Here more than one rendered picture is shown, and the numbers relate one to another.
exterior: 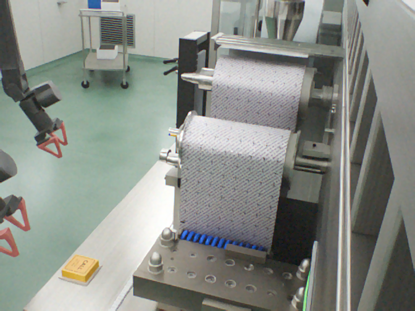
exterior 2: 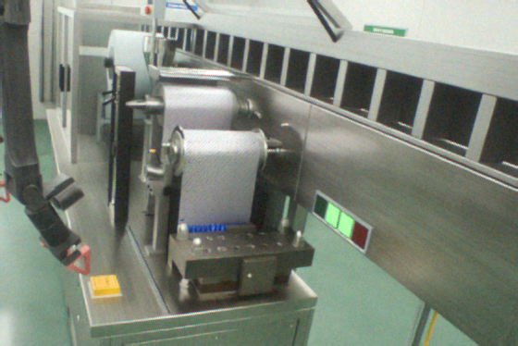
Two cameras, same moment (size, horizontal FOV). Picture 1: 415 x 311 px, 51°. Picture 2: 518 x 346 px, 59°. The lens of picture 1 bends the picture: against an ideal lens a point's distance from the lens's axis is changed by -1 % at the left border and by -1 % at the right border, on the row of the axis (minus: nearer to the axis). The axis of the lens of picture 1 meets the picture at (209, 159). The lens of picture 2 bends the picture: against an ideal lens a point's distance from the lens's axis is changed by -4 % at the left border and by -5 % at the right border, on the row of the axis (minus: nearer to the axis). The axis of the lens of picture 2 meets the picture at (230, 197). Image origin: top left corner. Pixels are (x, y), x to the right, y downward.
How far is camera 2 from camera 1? 80 cm
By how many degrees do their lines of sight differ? 36
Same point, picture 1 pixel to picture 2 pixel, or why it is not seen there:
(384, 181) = (433, 114)
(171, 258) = not seen: hidden behind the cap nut
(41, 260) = not seen: outside the picture
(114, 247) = (110, 266)
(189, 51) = (130, 81)
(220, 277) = (240, 245)
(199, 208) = (196, 204)
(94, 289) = (130, 295)
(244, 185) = (232, 176)
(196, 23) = not seen: outside the picture
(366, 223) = (425, 134)
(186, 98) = (127, 124)
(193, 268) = (218, 245)
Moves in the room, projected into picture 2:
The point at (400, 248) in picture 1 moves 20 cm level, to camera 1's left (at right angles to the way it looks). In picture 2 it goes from (494, 113) to (437, 114)
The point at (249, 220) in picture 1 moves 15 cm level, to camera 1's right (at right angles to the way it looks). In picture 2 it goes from (234, 203) to (270, 198)
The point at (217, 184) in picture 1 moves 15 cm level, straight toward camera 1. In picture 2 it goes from (211, 179) to (241, 198)
